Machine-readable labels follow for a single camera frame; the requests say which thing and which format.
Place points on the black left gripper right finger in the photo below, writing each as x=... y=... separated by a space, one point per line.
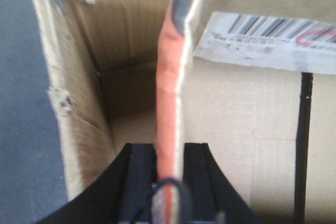
x=213 y=198

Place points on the plain brown cardboard box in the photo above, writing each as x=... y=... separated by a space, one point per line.
x=101 y=61

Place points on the white barcode shipping label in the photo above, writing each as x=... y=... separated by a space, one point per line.
x=294 y=44

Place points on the cardboard box with red print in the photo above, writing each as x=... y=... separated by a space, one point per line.
x=271 y=131

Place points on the blue carpet mat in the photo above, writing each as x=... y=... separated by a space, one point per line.
x=32 y=174

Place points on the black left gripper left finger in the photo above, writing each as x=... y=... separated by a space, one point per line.
x=117 y=194

